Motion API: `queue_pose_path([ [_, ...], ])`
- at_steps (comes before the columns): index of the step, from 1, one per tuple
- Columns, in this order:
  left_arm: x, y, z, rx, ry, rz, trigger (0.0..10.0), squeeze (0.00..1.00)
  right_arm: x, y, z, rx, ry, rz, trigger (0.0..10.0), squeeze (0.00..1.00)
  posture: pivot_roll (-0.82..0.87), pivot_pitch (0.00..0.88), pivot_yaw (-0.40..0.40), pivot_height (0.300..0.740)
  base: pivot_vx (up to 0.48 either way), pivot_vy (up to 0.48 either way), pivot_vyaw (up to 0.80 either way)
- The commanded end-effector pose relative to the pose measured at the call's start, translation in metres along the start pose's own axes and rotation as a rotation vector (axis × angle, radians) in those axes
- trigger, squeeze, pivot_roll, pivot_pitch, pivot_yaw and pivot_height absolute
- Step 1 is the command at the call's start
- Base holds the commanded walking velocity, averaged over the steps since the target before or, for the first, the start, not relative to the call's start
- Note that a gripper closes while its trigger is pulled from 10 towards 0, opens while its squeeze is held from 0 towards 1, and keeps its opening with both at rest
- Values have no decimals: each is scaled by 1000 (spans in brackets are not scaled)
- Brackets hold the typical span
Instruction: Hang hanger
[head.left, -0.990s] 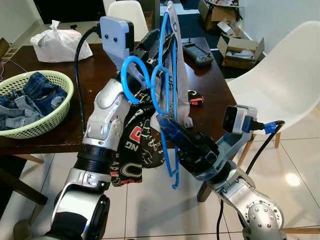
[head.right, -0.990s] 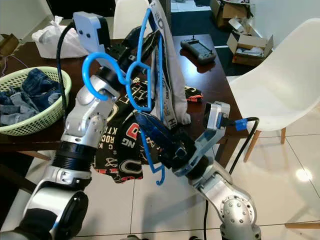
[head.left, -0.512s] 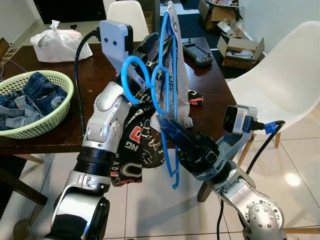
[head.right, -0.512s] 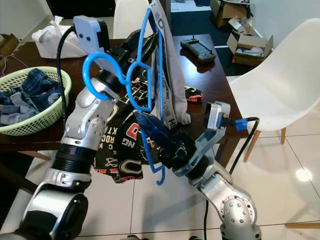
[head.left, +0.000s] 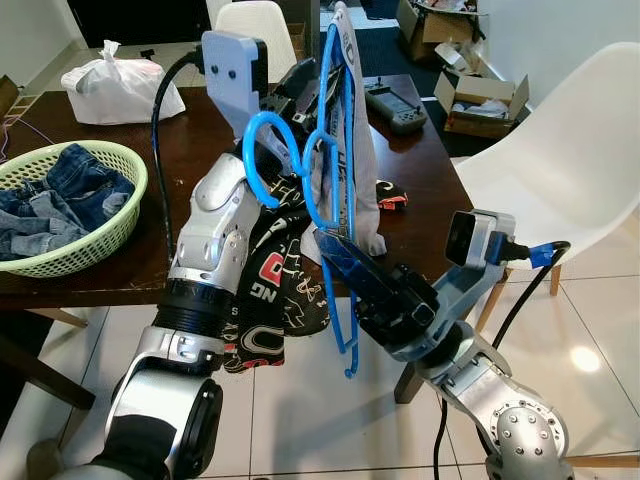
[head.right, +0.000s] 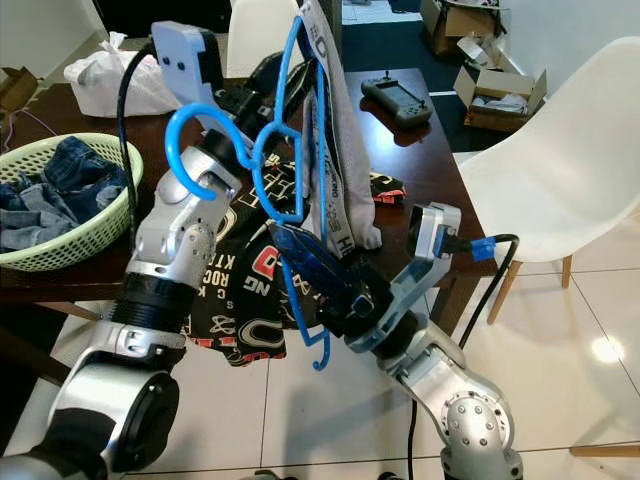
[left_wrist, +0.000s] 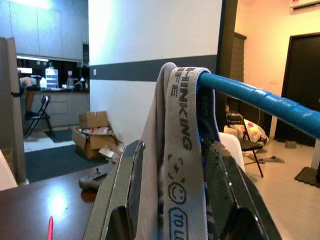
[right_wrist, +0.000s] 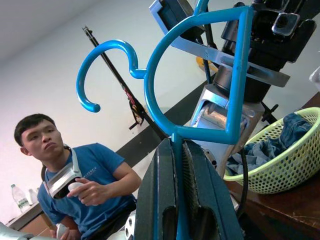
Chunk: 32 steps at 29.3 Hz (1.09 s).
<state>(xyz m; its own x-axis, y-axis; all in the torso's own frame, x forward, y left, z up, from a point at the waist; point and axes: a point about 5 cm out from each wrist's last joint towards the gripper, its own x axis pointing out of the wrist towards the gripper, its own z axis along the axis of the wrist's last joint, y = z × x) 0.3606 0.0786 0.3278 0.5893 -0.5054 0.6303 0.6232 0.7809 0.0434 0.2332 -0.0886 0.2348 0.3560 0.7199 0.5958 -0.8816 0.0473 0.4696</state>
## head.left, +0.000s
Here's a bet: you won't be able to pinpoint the small brown cardboard box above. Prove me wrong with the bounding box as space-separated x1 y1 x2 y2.
0 75 19 116

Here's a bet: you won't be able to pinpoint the green plastic laundry basket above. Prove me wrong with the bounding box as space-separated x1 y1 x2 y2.
0 140 149 278

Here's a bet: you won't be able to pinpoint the blue plastic hanger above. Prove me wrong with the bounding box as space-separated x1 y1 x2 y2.
240 20 363 379

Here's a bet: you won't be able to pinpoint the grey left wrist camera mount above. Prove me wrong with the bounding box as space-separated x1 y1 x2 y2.
200 30 269 141

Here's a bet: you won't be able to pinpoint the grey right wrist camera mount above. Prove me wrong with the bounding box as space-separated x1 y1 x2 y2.
380 208 516 363

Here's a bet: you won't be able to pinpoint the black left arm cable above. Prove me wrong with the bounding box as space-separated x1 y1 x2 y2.
150 50 216 261

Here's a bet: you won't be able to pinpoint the large brown cardboard box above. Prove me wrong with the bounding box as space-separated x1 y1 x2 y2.
395 0 486 51

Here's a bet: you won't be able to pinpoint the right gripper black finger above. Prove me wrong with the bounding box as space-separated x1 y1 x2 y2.
318 232 386 286
325 258 373 306

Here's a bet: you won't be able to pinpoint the black red patterned shirt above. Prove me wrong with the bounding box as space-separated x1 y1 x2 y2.
222 175 409 373

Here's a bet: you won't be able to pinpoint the light grey printed underwear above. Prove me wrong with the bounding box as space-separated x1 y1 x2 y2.
305 0 389 266

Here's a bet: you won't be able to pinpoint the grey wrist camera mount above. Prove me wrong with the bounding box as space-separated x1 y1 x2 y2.
200 30 269 141
380 208 516 363

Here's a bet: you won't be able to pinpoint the open cardboard box white contents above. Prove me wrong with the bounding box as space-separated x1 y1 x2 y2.
435 68 531 139

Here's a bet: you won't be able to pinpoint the black handheld controller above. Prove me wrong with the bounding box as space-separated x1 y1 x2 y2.
362 85 426 136

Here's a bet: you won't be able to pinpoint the dark blue floor mat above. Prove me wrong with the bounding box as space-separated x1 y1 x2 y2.
355 20 441 86

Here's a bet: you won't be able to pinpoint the white plastic bag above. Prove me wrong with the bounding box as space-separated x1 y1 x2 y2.
62 40 186 126

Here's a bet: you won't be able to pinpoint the dark wooden table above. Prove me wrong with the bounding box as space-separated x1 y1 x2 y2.
0 75 481 406

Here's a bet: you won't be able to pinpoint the blue denim jeans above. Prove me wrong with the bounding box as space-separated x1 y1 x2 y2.
0 143 136 261

